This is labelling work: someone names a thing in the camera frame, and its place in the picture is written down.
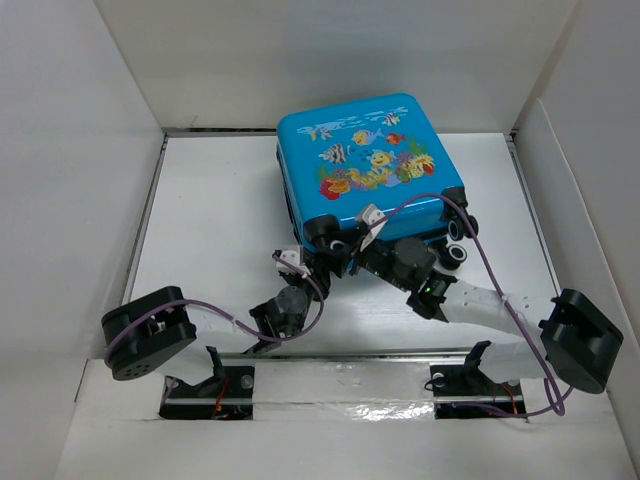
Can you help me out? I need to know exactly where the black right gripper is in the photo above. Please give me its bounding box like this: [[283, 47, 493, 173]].
[[315, 225, 412, 293]]

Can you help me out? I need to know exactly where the blue hard-shell suitcase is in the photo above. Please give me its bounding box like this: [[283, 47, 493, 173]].
[[276, 93, 479, 270]]

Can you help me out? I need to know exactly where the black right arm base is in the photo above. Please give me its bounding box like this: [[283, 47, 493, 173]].
[[423, 364, 527, 420]]

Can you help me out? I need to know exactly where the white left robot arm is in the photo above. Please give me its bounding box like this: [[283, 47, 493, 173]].
[[101, 246, 351, 381]]

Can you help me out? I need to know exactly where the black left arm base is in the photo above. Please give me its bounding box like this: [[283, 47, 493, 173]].
[[159, 347, 255, 421]]

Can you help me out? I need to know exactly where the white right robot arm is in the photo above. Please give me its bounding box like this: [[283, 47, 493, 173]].
[[355, 237, 624, 394]]

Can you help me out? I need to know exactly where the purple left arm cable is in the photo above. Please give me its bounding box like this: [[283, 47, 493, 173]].
[[103, 252, 327, 416]]

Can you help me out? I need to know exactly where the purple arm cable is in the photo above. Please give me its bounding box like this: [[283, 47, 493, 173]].
[[367, 192, 576, 419], [103, 252, 327, 416]]

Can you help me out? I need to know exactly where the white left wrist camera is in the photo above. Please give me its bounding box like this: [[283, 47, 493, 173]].
[[274, 245, 309, 275]]

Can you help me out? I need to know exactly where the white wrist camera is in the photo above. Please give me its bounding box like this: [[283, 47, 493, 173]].
[[274, 245, 309, 275], [356, 204, 387, 252]]

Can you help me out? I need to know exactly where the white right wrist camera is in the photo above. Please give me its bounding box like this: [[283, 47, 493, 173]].
[[356, 204, 387, 252]]

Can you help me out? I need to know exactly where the aluminium mounting rail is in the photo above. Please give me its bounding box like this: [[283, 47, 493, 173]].
[[97, 348, 581, 362]]

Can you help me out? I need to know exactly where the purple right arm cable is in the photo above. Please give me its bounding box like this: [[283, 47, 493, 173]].
[[367, 192, 576, 419]]

